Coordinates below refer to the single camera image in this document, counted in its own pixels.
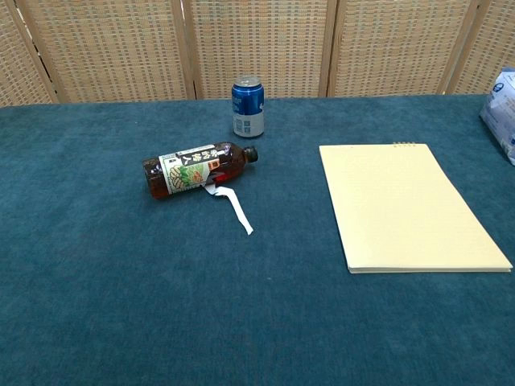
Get woven folding screen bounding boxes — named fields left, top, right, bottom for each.
left=0, top=0, right=515, bottom=108

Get blue and white drink can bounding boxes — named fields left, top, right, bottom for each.
left=231, top=75, right=266, bottom=138

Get teal table cloth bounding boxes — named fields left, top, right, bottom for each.
left=0, top=93, right=515, bottom=386

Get brown tea bottle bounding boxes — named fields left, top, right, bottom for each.
left=142, top=141, right=259, bottom=237

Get white and blue plastic package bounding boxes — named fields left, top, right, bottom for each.
left=478, top=66, right=515, bottom=166

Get yellow spiral notebook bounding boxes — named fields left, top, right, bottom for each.
left=319, top=141, right=513, bottom=275

